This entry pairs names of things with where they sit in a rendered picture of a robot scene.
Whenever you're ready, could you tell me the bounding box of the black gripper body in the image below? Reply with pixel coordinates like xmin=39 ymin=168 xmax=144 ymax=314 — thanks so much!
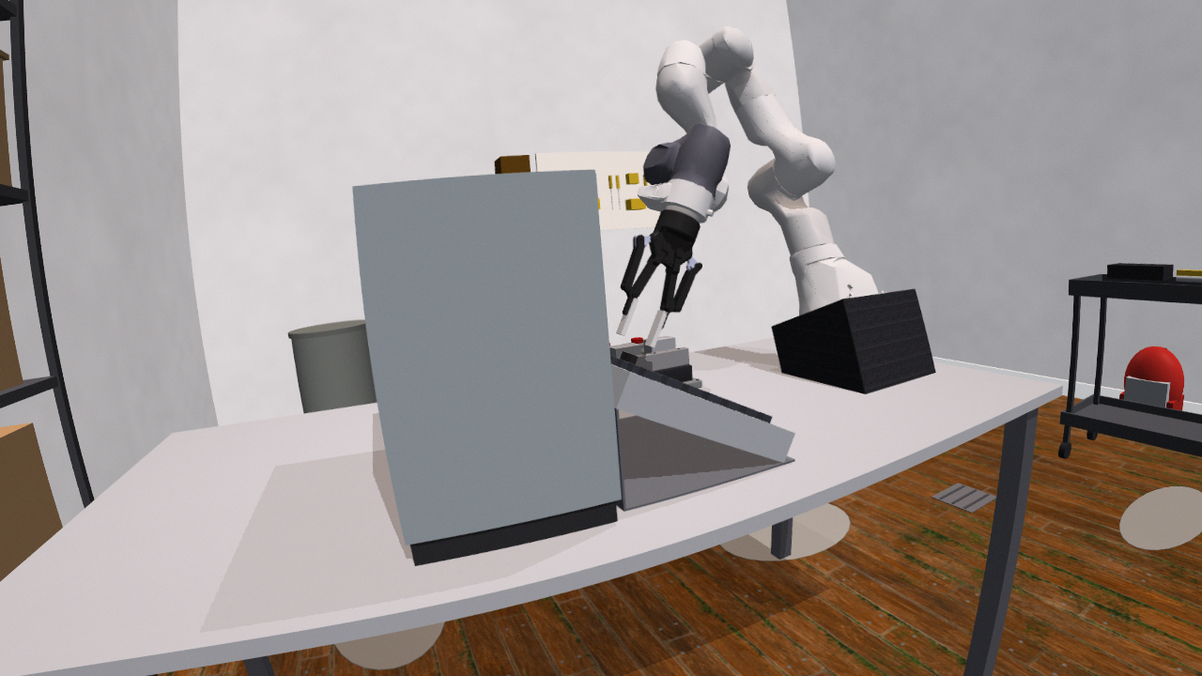
xmin=649 ymin=209 xmax=701 ymax=269

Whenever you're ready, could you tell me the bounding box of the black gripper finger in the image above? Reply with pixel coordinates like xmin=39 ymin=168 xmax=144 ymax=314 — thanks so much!
xmin=645 ymin=249 xmax=702 ymax=346
xmin=615 ymin=235 xmax=670 ymax=336

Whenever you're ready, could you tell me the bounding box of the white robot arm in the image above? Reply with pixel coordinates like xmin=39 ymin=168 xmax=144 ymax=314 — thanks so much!
xmin=637 ymin=26 xmax=883 ymax=315

